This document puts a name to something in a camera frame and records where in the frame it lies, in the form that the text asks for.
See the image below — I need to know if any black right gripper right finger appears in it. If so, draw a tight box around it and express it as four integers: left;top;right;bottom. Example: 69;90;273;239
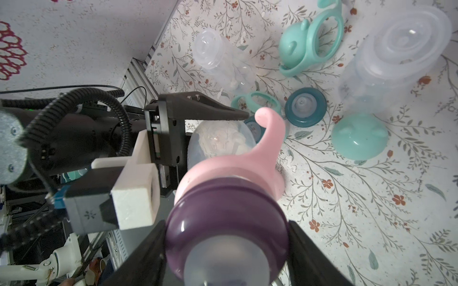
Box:
287;220;352;286

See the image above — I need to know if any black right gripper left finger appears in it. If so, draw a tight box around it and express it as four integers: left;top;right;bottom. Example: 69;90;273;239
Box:
159;91;249;120

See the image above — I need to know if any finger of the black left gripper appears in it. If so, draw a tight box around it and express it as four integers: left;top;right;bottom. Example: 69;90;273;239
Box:
103;220;167;286

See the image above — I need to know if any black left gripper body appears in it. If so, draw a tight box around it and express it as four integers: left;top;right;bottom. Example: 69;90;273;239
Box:
144;101;187;168

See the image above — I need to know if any purple nipple ring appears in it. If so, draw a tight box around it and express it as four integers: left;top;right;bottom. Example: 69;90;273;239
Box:
165;177;290;286

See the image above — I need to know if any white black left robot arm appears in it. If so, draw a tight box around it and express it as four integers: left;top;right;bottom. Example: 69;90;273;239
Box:
1;95;190;251

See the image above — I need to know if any floral table mat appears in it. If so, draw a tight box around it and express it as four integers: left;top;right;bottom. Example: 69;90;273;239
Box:
147;1;458;286

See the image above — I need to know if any mint bear cap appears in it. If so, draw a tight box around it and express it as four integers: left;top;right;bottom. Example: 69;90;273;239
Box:
331;113;389;161

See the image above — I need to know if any teal nipple ring lower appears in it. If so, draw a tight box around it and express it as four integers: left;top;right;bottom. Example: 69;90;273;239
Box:
245;116;267;144

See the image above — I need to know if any teal nipple ring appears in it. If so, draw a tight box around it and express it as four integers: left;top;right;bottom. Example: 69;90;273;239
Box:
284;87;328;128
245;116;267;144

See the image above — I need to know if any mint handle ring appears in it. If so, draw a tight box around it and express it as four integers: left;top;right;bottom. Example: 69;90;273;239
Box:
231;91;283;116

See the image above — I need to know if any teal nipple ring upper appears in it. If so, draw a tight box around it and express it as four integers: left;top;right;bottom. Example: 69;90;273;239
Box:
284;87;328;128

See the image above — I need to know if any mint cap with handle ring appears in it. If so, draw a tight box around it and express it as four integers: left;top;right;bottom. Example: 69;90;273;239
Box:
279;1;345;77

